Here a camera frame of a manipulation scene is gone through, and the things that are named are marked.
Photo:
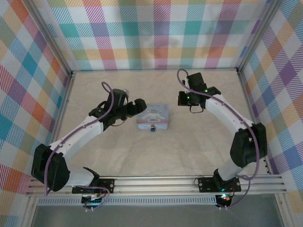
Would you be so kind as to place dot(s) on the blue cartoon tin box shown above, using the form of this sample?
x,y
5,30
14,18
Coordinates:
x,y
154,116

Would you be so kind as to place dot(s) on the small blue padlock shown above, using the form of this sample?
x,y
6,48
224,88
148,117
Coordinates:
x,y
153,129

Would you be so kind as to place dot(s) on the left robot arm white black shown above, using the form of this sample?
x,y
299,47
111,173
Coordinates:
x,y
78,132

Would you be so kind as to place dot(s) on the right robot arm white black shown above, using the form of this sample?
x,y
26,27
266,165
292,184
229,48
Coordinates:
x,y
227,116

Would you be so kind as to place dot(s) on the long aluminium table edge rail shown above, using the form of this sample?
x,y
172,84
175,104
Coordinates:
x,y
154,70

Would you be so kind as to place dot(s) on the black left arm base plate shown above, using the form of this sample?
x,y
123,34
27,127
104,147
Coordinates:
x,y
107,185

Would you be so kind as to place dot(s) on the wide aluminium mounting rail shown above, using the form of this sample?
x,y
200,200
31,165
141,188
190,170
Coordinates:
x,y
154,185

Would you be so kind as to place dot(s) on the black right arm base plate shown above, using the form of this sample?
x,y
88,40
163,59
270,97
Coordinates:
x,y
206,185

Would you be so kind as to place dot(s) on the aluminium frame post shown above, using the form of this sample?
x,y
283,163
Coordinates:
x,y
258,35
49,37

